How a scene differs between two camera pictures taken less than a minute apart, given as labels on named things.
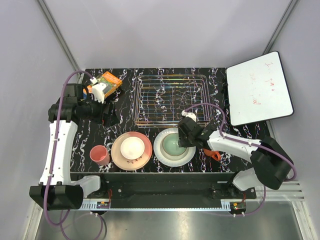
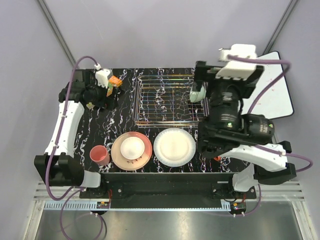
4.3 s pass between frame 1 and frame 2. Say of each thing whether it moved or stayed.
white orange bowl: stayed
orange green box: stayed
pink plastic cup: stayed
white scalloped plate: stayed
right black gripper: moved
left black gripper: moved
